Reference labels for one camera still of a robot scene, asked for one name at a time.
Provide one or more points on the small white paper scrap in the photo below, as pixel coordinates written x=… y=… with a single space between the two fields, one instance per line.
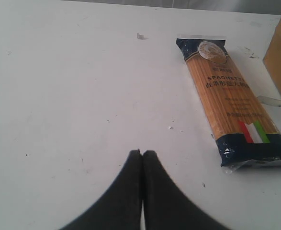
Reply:
x=141 y=37

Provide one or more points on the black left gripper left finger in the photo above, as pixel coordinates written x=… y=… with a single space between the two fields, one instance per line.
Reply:
x=120 y=207

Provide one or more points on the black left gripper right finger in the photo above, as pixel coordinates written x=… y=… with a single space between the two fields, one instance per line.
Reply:
x=165 y=206

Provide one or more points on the spaghetti pasta package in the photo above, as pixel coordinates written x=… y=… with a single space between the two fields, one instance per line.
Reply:
x=244 y=133

